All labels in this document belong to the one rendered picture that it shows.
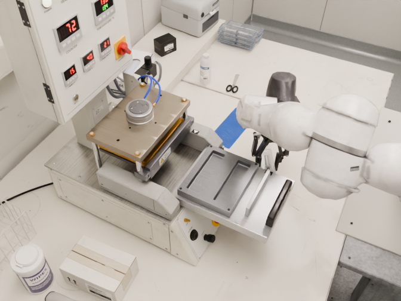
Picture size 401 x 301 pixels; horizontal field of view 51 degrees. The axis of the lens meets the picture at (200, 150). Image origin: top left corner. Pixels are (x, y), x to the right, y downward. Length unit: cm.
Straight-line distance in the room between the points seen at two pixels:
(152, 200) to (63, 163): 36
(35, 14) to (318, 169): 67
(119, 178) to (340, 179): 63
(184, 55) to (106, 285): 117
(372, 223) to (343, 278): 83
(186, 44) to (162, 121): 94
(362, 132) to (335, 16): 282
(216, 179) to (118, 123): 32
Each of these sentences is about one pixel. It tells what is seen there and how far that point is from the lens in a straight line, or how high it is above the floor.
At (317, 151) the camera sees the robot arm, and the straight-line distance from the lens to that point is 87.
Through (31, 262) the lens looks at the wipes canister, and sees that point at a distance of 125.
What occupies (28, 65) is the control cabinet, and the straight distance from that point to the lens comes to 112.
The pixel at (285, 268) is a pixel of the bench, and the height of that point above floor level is 75.
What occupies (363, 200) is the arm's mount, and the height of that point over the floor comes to 84.
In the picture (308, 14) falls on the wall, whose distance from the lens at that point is 369.
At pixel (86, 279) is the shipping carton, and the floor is 84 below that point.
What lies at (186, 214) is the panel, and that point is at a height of 90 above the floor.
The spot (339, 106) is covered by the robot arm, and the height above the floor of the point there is 140.
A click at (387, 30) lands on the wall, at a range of 363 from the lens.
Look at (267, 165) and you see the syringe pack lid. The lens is 157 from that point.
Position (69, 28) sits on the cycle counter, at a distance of 109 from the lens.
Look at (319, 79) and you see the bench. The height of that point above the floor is 75.
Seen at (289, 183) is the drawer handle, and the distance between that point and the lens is 121.
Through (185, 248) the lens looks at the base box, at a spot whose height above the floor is 83.
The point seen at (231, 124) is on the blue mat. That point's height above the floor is 75.
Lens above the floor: 193
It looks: 47 degrees down
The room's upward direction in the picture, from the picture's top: 1 degrees clockwise
